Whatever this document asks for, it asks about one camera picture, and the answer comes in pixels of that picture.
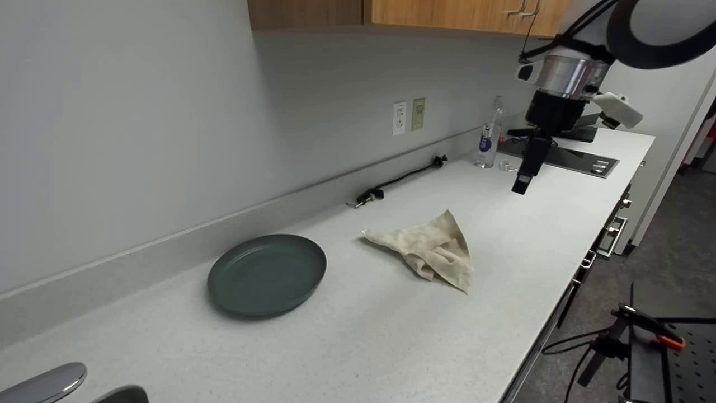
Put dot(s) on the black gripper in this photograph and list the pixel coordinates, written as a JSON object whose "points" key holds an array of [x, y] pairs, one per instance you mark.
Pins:
{"points": [[557, 112]]}

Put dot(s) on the beige cloth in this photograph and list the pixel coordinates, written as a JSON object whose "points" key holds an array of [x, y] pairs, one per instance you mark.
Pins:
{"points": [[437, 250]]}

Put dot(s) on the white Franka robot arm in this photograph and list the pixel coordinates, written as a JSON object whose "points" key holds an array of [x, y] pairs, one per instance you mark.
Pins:
{"points": [[672, 23]]}

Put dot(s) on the black clamp stand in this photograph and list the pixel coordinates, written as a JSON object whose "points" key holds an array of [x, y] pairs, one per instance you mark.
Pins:
{"points": [[605, 345]]}

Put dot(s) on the black orange bar clamp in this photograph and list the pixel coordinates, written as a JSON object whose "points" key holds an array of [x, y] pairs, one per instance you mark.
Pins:
{"points": [[655, 332]]}

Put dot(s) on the black perforated breadboard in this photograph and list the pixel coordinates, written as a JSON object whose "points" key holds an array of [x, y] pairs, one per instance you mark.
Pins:
{"points": [[695, 365]]}

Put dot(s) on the dark green plate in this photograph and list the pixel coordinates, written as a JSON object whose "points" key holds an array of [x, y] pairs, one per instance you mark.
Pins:
{"points": [[264, 276]]}

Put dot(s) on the dark grey rounded fixture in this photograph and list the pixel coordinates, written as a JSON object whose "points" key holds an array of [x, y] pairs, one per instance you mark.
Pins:
{"points": [[123, 396]]}

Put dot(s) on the grey metal faucet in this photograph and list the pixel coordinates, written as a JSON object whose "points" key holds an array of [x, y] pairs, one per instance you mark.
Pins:
{"points": [[46, 385]]}

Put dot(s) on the black metal base plate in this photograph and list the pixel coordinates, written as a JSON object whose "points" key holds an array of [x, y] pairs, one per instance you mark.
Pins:
{"points": [[573, 158]]}

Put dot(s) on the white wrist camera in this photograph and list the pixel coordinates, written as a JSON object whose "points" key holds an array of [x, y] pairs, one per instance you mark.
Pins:
{"points": [[617, 110]]}

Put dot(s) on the beige wall plate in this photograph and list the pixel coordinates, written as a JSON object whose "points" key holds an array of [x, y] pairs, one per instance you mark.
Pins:
{"points": [[418, 112]]}

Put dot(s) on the white wall outlet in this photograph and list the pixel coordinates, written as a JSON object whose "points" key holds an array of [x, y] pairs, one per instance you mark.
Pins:
{"points": [[399, 118]]}

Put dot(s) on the wooden wall cabinet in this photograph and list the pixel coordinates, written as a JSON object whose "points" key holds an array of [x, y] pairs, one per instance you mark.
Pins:
{"points": [[447, 15]]}

